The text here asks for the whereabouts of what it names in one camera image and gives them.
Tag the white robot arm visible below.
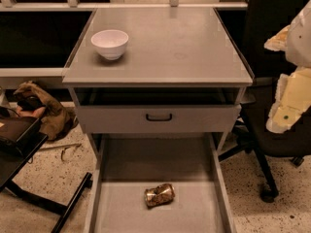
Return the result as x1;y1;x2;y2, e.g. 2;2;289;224
264;1;311;134

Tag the black box on table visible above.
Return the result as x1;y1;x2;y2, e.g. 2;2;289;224
0;107;41;156

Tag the open grey middle drawer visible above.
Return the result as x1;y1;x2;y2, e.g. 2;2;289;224
83;134;237;233

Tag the white ceramic bowl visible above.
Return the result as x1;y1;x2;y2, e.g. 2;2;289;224
91;29;129;60

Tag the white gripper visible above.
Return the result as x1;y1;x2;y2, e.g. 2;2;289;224
263;25;311;134

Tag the crushed orange soda can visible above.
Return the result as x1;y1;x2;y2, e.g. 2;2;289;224
144;183;175;208

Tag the closed grey top drawer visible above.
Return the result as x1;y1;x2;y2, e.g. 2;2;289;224
76;106;241;134

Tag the black office chair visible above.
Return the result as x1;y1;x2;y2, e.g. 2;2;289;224
220;0;311;203

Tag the black drawer handle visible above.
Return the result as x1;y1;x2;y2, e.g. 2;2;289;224
145;114;173;122

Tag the black side table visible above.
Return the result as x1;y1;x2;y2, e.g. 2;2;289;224
0;132;94;233

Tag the grey drawer cabinet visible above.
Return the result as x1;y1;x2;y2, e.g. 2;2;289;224
63;7;252;150

